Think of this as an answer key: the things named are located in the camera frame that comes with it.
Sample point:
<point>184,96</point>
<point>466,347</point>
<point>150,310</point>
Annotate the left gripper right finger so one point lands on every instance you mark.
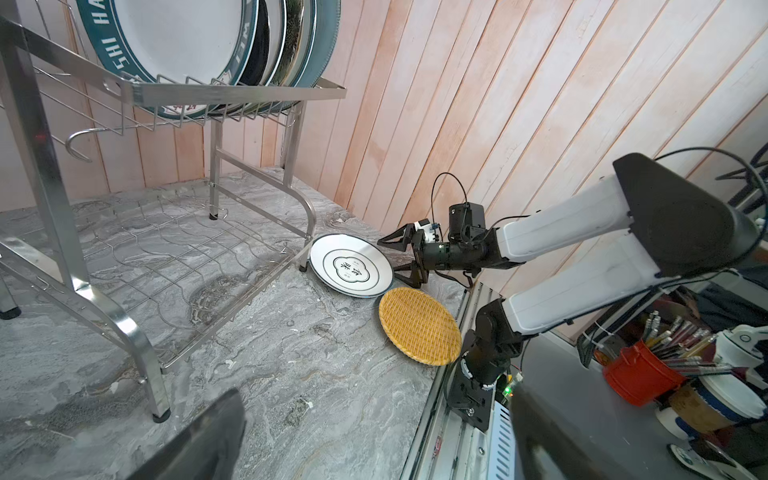
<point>564,445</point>

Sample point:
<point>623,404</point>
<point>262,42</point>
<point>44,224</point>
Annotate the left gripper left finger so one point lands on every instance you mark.
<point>208,448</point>

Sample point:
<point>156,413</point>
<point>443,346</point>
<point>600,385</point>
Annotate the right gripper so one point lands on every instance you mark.
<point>480,251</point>

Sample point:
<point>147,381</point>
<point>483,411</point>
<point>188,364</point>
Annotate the white plate black outline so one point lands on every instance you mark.
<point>351,265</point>

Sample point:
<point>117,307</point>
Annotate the yellow woven plate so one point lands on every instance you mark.
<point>420,326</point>

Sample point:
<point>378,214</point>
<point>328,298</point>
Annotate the grey-green plate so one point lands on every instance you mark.
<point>324,18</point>

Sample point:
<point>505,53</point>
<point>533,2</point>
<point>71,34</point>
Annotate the white plate dark lettered rim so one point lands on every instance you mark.
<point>184,42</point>

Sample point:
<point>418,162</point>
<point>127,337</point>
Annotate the dark blue oval plate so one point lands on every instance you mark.
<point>257,60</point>

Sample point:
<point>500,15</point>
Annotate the mint plate with flower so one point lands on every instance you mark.
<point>300,27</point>

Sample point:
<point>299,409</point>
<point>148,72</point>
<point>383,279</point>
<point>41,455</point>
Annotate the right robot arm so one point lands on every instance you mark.
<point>664,228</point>

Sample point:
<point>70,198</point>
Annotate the chrome dish rack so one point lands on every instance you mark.
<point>159,275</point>

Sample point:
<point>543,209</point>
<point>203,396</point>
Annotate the red utensil holder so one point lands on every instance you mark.
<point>639,376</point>

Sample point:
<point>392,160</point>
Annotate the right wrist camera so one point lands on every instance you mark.
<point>431,230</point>

